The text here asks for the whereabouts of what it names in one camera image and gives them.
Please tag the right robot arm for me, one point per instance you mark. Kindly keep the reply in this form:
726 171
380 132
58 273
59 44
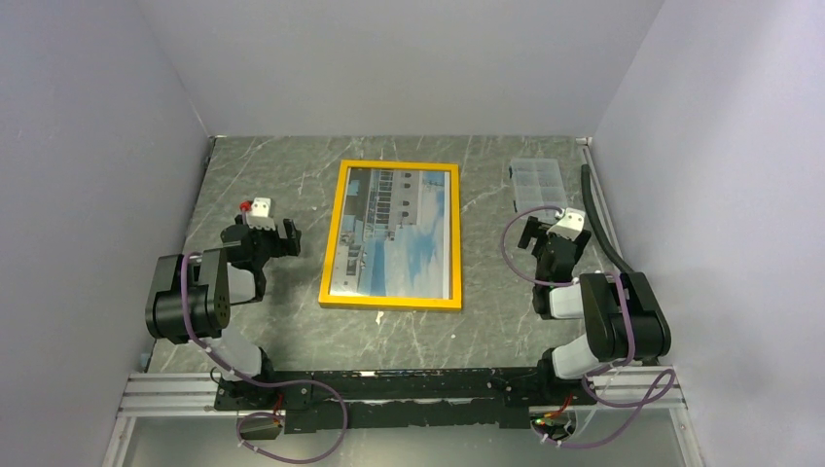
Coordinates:
623 319

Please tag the aluminium extrusion frame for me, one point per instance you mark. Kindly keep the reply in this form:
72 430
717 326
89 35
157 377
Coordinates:
638 389

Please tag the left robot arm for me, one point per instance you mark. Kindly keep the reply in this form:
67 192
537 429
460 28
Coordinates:
191 297

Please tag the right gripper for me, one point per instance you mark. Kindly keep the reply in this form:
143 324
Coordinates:
533 229

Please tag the clear plastic organizer box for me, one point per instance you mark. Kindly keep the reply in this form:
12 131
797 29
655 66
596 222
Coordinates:
536 182

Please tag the building photo print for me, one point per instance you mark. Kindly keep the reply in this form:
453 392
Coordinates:
392 235

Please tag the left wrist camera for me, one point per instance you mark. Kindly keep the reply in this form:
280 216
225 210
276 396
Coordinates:
256 214

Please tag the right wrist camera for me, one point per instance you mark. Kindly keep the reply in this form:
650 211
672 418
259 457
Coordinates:
570 223

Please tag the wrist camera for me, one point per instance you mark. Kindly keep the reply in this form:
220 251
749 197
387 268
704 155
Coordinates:
570 223
256 214

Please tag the yellow picture frame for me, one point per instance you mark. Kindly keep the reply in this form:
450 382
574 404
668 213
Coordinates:
453 304

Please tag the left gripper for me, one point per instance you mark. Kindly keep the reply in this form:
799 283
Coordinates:
293 235

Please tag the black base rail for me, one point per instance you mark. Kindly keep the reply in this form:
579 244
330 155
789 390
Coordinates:
508 398

